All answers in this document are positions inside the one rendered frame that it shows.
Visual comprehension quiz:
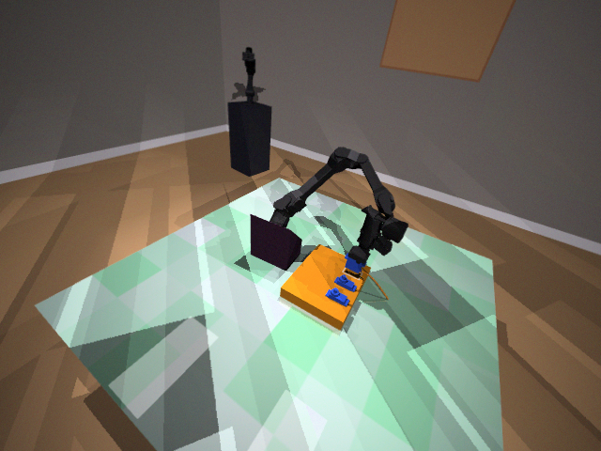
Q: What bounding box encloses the orange flat deck plate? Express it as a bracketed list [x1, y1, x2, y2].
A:
[280, 244, 371, 331]

